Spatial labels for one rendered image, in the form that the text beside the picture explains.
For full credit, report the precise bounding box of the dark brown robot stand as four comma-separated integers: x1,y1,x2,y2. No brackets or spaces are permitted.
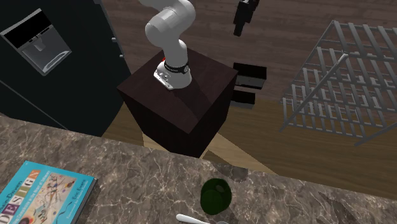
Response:
116,46,239,159

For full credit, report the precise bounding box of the black refrigerator with dispenser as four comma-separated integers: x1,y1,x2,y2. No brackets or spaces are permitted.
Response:
0,0,133,137

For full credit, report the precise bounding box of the grey wire rack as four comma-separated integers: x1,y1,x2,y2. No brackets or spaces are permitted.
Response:
279,20,397,147

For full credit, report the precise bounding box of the blue book with abstract cover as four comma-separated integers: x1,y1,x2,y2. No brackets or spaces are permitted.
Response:
0,160,98,224

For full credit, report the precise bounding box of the dark green cup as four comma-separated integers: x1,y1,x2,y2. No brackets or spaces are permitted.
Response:
200,178,233,216

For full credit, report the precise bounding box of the black box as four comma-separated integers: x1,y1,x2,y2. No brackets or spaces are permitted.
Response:
230,89,256,110
232,62,268,90

